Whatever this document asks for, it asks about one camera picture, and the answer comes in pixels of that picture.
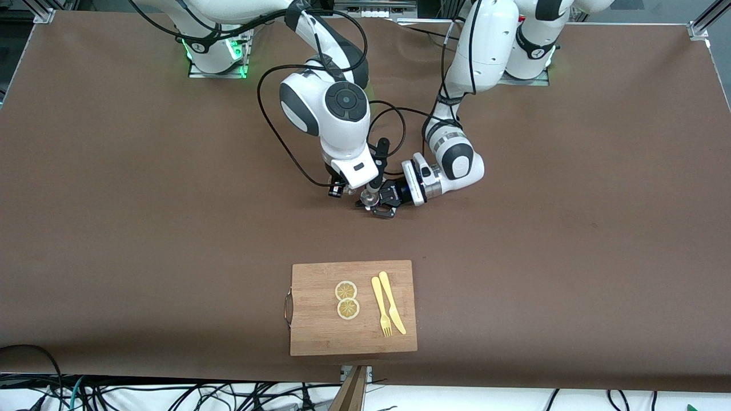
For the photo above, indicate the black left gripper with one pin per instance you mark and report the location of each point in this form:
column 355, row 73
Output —
column 398, row 192

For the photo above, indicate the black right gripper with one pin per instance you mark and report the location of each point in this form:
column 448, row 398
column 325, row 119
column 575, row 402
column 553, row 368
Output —
column 336, row 190

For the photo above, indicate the steel jigger measuring cup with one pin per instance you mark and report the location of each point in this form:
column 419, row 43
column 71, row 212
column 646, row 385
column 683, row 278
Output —
column 372, row 201

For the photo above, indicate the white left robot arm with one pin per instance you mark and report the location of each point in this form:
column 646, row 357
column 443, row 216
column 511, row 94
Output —
column 485, row 51

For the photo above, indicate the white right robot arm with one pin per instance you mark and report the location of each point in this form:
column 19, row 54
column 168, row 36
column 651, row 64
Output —
column 337, row 148

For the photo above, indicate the yellow plastic fork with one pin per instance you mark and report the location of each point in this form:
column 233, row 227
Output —
column 378, row 294

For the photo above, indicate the yellow plastic knife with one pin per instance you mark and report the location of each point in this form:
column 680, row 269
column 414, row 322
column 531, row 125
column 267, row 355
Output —
column 390, row 297

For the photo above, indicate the lemon slice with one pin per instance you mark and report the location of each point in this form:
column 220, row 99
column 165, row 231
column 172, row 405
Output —
column 346, row 290
column 348, row 309

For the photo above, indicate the wooden cutting board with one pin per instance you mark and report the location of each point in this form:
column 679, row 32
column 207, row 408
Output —
column 351, row 337

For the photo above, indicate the brown table cover sheet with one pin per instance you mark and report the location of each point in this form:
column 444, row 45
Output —
column 171, row 228

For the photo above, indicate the white power strip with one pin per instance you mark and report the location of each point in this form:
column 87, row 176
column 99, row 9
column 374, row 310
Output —
column 374, row 7

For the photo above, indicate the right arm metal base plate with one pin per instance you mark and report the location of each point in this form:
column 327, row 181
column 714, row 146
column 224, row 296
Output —
column 197, row 73

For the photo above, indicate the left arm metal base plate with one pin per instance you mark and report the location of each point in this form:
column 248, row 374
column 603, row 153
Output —
column 539, row 81

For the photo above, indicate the wooden post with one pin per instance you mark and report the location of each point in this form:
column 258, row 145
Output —
column 349, row 397

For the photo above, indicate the aluminium frame corner bracket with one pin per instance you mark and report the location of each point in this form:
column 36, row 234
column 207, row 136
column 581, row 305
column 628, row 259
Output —
column 44, row 12
column 701, row 29

